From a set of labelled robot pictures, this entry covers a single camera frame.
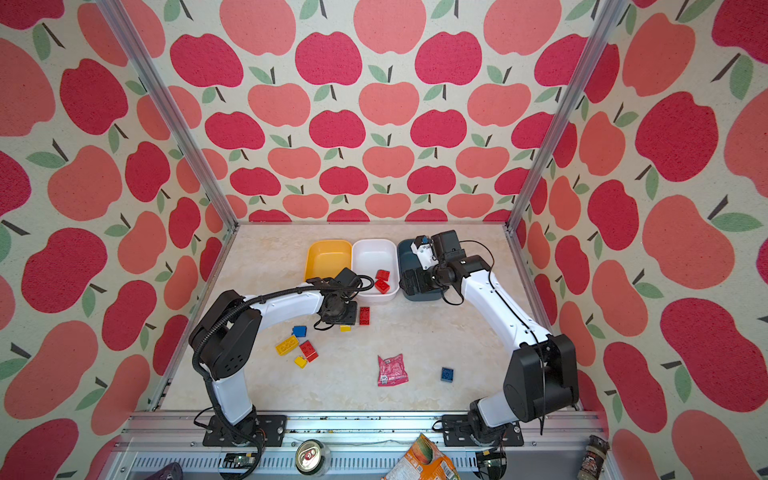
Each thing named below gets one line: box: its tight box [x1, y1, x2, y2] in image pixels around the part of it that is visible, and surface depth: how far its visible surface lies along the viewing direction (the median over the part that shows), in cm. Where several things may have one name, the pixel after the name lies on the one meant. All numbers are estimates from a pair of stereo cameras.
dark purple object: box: [144, 462, 184, 480], surface depth 67 cm
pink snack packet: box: [377, 353, 409, 387], surface depth 85 cm
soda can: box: [295, 439, 330, 477], surface depth 63 cm
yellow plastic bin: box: [304, 240, 352, 281], surface depth 111 cm
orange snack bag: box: [381, 433, 461, 480], surface depth 69 cm
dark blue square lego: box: [440, 367, 454, 383], surface depth 84 cm
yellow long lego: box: [275, 335, 299, 356], surface depth 90 cm
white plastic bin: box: [352, 239, 400, 304], surface depth 110 cm
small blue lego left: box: [291, 326, 307, 337], surface depth 93 cm
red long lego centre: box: [359, 306, 370, 326], surface depth 95 cm
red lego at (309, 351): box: [299, 340, 319, 363], surface depth 88 cm
